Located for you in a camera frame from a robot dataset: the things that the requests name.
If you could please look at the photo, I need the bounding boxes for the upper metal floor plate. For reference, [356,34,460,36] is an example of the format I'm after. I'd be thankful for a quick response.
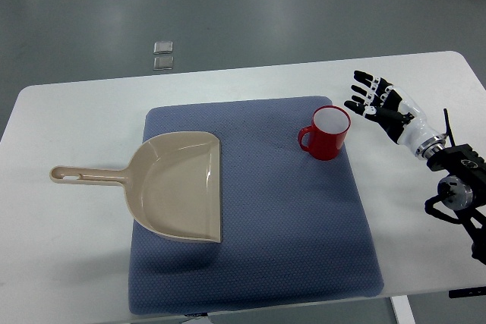
[153,40,173,55]

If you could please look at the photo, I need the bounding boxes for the blue fabric mat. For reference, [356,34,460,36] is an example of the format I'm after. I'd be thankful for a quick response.
[128,96,383,315]

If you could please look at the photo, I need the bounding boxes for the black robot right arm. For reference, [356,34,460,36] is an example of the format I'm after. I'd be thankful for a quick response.
[417,109,485,263]

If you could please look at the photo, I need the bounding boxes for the beige plastic dustpan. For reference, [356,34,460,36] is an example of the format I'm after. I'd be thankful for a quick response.
[50,131,222,244]

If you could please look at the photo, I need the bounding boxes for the white table leg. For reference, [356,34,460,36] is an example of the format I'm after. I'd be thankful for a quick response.
[390,295,415,324]

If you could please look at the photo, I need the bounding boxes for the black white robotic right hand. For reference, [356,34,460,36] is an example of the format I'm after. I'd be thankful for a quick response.
[344,71,444,153]

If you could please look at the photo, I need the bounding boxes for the red cup white inside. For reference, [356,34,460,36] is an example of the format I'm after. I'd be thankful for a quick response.
[298,105,351,161]

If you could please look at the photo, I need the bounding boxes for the black table control panel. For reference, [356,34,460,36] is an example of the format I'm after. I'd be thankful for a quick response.
[448,286,486,299]

